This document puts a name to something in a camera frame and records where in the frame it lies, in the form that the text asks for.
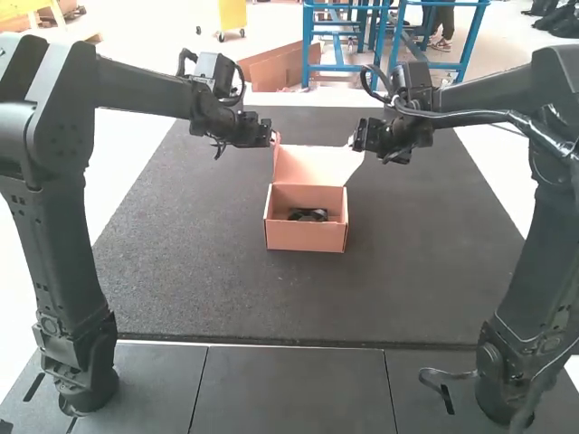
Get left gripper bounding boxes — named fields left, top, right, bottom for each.
left=231, top=109, right=275, bottom=150

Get black mat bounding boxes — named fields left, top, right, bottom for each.
left=90, top=105, right=528, bottom=350

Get black square fan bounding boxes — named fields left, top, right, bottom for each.
left=286, top=205, right=330, bottom=224

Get cardboard box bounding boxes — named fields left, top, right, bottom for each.
left=262, top=142, right=368, bottom=255

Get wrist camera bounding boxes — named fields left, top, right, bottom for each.
left=390, top=61, right=438, bottom=110
left=193, top=51, right=237, bottom=99

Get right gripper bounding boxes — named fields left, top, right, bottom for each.
left=354, top=116, right=395, bottom=157

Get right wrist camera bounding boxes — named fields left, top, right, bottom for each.
left=390, top=61, right=438, bottom=110

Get yellow wheeled cabinet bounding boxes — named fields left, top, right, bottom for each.
left=195, top=0, right=249, bottom=43

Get person's legs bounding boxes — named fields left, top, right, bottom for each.
left=422, top=0, right=457, bottom=53

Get dark base panel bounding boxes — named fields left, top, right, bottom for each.
left=0, top=342, right=210, bottom=434
left=384, top=349, right=579, bottom=434
left=188, top=344, right=400, bottom=434

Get brown board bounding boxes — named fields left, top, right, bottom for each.
left=235, top=39, right=324, bottom=93

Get black bags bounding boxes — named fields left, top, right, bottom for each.
left=530, top=0, right=579, bottom=40

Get blue metal frame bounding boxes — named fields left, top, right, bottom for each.
left=300, top=0, right=492, bottom=90

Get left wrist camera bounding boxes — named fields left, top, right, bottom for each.
left=193, top=51, right=237, bottom=99

